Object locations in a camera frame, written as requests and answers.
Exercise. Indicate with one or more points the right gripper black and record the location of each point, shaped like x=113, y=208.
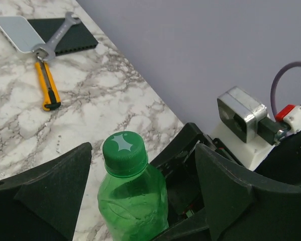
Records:
x=280, y=168

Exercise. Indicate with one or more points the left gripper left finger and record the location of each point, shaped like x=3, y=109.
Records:
x=43, y=203

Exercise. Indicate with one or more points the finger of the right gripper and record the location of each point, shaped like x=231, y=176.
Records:
x=186, y=212

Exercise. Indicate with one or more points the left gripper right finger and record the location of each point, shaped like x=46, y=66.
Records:
x=243, y=205

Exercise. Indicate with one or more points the green plastic bottle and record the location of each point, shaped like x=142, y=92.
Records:
x=132, y=197

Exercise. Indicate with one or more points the yellow black utility knife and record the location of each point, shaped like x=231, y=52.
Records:
x=51, y=99

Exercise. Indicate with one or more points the silver wrench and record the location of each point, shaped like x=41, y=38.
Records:
x=46, y=52

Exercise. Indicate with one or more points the black foam block right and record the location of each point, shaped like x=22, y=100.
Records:
x=78, y=38

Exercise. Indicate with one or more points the grey rectangular plate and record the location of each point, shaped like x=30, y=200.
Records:
x=20, y=33

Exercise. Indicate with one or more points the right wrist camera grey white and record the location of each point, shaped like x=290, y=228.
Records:
x=246, y=134

